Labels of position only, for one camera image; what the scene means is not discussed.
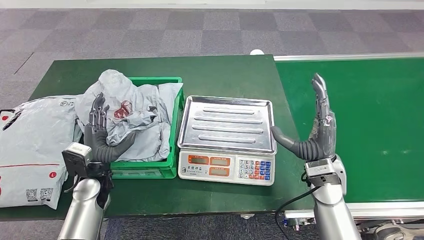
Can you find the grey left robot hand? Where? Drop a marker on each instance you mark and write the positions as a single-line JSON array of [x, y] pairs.
[[99, 145]]

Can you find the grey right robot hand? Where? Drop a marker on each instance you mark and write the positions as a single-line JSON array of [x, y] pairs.
[[318, 142]]

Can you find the grey parcel thin red line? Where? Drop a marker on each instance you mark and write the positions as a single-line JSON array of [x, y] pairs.
[[152, 145]]

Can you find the pale grey parcel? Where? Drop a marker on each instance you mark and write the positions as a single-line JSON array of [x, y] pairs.
[[116, 86]]

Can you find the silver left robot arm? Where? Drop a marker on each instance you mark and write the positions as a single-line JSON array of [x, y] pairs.
[[86, 212]]

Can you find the green plastic crate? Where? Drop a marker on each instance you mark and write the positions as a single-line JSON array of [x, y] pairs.
[[145, 170]]

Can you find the large grey courier bag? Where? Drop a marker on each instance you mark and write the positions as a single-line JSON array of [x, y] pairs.
[[33, 145]]

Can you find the white electronic scale steel tray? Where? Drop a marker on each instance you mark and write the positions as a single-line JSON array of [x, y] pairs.
[[228, 126]]

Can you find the white round table foot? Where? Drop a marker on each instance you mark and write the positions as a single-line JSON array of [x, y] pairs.
[[247, 216], [257, 52]]

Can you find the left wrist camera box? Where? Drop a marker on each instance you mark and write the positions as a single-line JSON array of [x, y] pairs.
[[76, 159]]

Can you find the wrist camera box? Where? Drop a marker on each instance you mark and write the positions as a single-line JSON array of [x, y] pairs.
[[76, 159], [321, 172]]

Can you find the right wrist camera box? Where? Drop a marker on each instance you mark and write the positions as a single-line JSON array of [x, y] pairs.
[[321, 172]]

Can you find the grey metal machine bracket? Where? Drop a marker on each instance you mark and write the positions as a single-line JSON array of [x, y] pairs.
[[394, 232]]

